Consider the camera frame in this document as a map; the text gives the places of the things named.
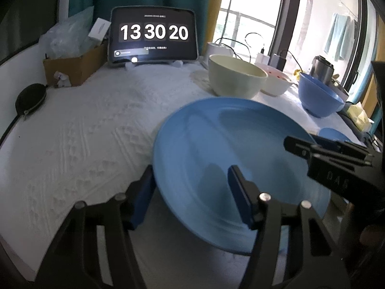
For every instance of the cardboard box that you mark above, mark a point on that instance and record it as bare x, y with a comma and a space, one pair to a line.
78, 66

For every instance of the blue bowl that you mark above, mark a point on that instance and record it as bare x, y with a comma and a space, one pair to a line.
315, 102

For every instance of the yellow tissue pack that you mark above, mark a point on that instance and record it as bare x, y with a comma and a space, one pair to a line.
361, 116

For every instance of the white textured tablecloth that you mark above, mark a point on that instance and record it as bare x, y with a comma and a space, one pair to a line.
90, 141

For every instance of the steel tumbler with black lid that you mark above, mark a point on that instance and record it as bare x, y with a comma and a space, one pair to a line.
320, 66

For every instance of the white tablet stand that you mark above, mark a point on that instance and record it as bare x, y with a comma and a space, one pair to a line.
131, 66

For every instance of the large blue plate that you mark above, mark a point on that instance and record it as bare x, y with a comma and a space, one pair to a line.
210, 132

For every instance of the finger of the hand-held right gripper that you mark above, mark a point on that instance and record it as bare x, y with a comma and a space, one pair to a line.
331, 143
300, 147

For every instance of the yellow curtain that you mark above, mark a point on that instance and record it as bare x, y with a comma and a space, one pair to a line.
216, 6

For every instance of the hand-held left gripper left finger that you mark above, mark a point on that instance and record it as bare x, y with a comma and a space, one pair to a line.
143, 198

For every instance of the black charger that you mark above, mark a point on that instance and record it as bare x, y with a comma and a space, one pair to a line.
278, 61

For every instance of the small white object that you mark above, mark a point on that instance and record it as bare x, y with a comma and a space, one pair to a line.
61, 79

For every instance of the small blue plate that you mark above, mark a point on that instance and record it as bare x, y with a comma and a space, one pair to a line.
334, 134

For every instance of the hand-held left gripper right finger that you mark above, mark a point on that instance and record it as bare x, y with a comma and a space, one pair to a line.
240, 198

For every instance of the black tablet showing clock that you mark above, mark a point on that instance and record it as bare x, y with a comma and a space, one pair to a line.
153, 21

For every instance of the cream bowl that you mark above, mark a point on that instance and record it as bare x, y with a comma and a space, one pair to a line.
234, 81

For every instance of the white desk lamp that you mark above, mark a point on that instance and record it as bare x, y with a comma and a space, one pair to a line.
216, 51

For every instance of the white charger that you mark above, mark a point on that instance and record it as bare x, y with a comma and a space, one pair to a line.
261, 58

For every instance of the white bowl with pink inside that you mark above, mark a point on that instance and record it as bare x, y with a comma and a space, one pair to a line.
275, 85

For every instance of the small white carton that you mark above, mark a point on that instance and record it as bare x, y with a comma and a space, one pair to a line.
99, 28

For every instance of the light blue hanging towel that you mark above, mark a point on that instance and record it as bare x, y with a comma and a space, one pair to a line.
338, 36

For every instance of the black round pouch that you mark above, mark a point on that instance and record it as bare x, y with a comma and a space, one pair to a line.
30, 99

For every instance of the pink steel bowl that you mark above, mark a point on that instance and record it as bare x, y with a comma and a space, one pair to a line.
340, 88

